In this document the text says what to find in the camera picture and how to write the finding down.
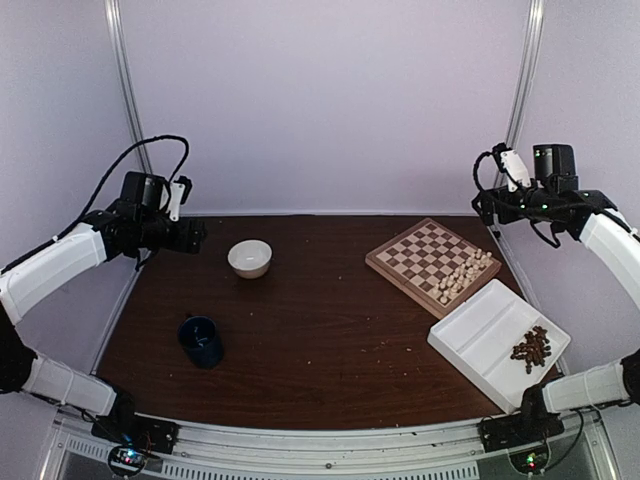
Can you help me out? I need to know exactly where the wooden chess board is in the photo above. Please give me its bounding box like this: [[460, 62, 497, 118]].
[[365, 218, 501, 320]]

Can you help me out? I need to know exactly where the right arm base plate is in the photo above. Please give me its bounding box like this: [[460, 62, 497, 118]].
[[478, 413, 565, 453]]

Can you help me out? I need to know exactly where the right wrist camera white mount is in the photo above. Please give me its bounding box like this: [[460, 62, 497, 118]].
[[492, 143, 531, 193]]

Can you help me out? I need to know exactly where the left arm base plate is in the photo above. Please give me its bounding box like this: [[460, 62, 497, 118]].
[[91, 415, 179, 454]]

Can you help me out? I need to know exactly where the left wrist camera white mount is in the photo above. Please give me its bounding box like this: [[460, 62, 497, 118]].
[[166, 176, 193, 222]]

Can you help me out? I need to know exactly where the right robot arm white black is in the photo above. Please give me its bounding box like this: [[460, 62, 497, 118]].
[[471, 143, 639, 442]]

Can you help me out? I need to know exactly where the white plastic compartment tray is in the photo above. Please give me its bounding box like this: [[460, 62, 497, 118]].
[[427, 280, 571, 414]]

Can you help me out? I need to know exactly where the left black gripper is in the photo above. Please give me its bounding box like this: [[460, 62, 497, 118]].
[[139, 212, 207, 253]]

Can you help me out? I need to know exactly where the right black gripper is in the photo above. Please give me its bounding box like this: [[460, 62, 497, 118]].
[[473, 179, 554, 226]]

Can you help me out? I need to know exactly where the aluminium frame post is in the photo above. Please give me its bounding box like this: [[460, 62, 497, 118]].
[[505, 0, 545, 147], [104, 0, 144, 142]]

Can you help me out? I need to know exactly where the right aluminium frame post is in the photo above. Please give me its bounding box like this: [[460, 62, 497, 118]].
[[505, 0, 545, 147]]

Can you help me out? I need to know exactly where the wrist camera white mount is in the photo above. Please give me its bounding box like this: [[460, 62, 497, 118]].
[[492, 143, 531, 193], [166, 176, 193, 222]]

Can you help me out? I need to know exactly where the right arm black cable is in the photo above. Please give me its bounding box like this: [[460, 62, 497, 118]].
[[471, 149, 591, 249]]

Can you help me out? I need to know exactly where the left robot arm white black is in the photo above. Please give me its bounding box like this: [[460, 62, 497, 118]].
[[1, 172, 207, 444]]

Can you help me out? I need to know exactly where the left aluminium frame post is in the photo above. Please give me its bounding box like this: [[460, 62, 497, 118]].
[[104, 0, 144, 142]]

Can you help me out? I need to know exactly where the pile of brown chess pieces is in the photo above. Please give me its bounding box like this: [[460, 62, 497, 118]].
[[510, 325, 552, 375]]

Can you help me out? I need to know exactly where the row of white chess pieces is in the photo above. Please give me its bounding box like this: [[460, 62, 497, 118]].
[[429, 249, 493, 305]]

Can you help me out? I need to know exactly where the dark blue mug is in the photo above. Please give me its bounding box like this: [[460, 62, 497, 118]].
[[177, 316, 224, 369]]

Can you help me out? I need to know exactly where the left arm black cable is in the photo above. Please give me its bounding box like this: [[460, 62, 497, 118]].
[[49, 134, 191, 241]]

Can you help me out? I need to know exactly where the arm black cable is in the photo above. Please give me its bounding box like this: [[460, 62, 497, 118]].
[[471, 149, 591, 249], [49, 134, 191, 241]]

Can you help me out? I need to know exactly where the white ceramic bowl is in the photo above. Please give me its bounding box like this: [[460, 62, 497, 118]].
[[227, 239, 273, 280]]

